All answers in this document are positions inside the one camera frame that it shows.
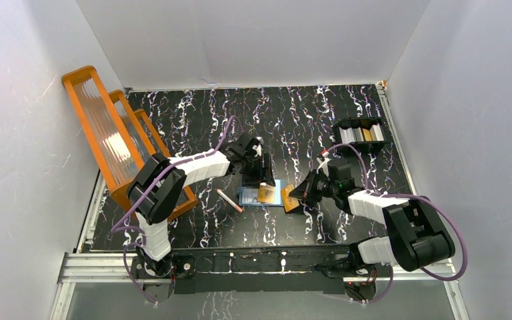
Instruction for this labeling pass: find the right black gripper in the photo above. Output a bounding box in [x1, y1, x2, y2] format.
[290, 169, 338, 203]

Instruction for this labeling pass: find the blue leather card holder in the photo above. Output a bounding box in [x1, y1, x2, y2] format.
[237, 179, 287, 207]

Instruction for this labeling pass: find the white credit card stack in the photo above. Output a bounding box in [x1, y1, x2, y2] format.
[339, 127, 357, 144]

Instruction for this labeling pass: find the black card box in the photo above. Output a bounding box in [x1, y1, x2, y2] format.
[332, 117, 391, 154]

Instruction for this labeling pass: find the gold credit card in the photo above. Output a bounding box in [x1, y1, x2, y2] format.
[281, 184, 300, 214]
[361, 128, 373, 141]

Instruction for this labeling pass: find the orange credit card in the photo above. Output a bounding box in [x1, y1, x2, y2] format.
[257, 183, 275, 204]

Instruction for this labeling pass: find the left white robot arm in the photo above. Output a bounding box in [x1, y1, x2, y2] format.
[127, 133, 275, 277]

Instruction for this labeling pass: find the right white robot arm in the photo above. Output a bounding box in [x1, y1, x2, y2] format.
[289, 159, 456, 276]

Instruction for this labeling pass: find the rear white card stack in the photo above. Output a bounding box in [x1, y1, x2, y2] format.
[369, 123, 385, 141]

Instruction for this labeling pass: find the white pink pen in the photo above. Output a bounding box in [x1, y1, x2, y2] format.
[216, 189, 243, 213]

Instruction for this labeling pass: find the orange tiered organizer rack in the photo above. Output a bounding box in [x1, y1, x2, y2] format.
[61, 65, 199, 222]

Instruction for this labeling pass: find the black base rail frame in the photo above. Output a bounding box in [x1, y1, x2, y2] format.
[57, 243, 460, 305]

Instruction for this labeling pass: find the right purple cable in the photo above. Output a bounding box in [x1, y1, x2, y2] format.
[320, 143, 470, 305]

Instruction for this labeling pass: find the purple cable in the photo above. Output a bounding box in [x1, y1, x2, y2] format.
[320, 143, 470, 305]
[110, 115, 239, 305]

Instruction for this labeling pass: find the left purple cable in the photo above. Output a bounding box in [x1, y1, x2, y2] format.
[110, 115, 239, 305]

